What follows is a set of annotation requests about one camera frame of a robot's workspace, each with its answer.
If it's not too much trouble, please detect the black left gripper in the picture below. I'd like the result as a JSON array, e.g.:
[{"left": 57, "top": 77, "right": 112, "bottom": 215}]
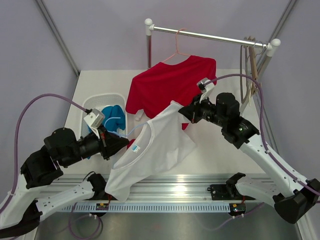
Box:
[{"left": 61, "top": 123, "right": 130, "bottom": 168}]

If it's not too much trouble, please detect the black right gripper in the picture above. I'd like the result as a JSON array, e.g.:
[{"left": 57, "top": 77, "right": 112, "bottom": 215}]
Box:
[{"left": 179, "top": 93, "right": 227, "bottom": 128}]

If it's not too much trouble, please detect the blue t shirt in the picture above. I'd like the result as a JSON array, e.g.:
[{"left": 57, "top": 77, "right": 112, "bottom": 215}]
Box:
[{"left": 86, "top": 104, "right": 126, "bottom": 161}]

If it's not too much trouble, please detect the red t shirt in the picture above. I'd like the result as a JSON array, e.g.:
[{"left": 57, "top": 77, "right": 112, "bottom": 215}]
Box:
[{"left": 125, "top": 55, "right": 218, "bottom": 131}]

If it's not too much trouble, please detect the white t shirt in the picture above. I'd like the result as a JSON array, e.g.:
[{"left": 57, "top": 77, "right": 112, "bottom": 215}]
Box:
[{"left": 105, "top": 101, "right": 196, "bottom": 202}]

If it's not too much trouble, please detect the light blue hanger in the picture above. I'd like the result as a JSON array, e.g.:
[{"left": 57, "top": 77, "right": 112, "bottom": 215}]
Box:
[{"left": 102, "top": 116, "right": 147, "bottom": 138}]

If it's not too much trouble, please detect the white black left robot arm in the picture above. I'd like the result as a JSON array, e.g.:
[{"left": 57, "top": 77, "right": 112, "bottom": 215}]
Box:
[{"left": 0, "top": 126, "right": 130, "bottom": 239}]

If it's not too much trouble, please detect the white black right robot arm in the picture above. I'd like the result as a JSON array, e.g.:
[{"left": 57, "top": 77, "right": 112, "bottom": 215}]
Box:
[{"left": 178, "top": 92, "right": 320, "bottom": 224}]

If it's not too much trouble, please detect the pink hanger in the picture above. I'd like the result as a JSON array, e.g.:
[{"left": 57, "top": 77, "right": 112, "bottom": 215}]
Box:
[{"left": 162, "top": 28, "right": 191, "bottom": 63}]

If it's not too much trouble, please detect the wooden hanger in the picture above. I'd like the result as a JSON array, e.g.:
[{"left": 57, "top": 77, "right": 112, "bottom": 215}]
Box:
[{"left": 242, "top": 43, "right": 258, "bottom": 105}]

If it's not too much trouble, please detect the white perforated plastic basket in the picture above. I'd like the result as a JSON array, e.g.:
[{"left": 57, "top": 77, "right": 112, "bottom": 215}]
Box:
[{"left": 83, "top": 93, "right": 128, "bottom": 134}]

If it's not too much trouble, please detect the silver white clothes rack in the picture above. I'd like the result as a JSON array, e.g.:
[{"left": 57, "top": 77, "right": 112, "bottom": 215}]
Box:
[{"left": 134, "top": 17, "right": 281, "bottom": 122}]

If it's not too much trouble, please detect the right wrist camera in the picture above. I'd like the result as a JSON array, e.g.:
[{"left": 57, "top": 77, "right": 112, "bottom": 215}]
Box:
[{"left": 197, "top": 78, "right": 215, "bottom": 103}]

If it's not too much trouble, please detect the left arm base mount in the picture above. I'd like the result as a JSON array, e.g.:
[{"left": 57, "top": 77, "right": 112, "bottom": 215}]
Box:
[{"left": 83, "top": 171, "right": 110, "bottom": 209}]

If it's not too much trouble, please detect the white slotted cable duct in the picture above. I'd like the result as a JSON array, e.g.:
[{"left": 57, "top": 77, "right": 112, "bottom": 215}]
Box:
[{"left": 61, "top": 202, "right": 231, "bottom": 213}]

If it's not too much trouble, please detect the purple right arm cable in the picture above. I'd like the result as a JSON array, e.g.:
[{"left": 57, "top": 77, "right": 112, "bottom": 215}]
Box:
[{"left": 199, "top": 73, "right": 320, "bottom": 231}]

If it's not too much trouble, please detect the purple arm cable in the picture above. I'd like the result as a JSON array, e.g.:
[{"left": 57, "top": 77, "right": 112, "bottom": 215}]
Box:
[
  {"left": 0, "top": 93, "right": 103, "bottom": 240},
  {"left": 199, "top": 73, "right": 320, "bottom": 231}
]

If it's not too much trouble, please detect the aluminium frame rail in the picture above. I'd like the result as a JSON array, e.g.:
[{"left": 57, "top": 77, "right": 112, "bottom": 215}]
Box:
[{"left": 38, "top": 173, "right": 276, "bottom": 203}]

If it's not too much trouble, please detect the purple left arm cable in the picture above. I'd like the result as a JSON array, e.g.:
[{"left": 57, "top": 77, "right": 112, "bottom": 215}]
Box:
[{"left": 0, "top": 93, "right": 103, "bottom": 240}]

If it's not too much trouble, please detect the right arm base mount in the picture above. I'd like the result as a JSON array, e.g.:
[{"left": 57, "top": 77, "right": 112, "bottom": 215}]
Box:
[{"left": 207, "top": 172, "right": 255, "bottom": 217}]

